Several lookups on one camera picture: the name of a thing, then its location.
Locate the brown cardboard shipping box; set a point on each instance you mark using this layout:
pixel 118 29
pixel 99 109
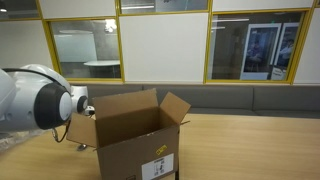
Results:
pixel 133 156

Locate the round white meeting table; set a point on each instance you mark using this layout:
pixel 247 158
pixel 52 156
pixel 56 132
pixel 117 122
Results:
pixel 101 63

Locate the long grey bench sofa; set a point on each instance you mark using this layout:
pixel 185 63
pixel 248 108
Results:
pixel 233 98

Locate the yellow framed meeting room window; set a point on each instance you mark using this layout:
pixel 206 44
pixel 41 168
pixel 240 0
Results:
pixel 100 43

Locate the yellow framed poster window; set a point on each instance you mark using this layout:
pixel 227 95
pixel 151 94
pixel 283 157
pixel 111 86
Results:
pixel 226 50

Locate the yellow framed wide transom window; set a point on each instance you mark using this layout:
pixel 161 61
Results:
pixel 166 6

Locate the white whiteboard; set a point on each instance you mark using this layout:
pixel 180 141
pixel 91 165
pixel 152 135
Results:
pixel 75 46

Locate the small white floor sign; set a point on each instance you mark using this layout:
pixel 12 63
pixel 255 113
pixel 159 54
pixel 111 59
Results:
pixel 277 74

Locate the yellow framed small transom window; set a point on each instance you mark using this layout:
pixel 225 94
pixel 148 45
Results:
pixel 20 10

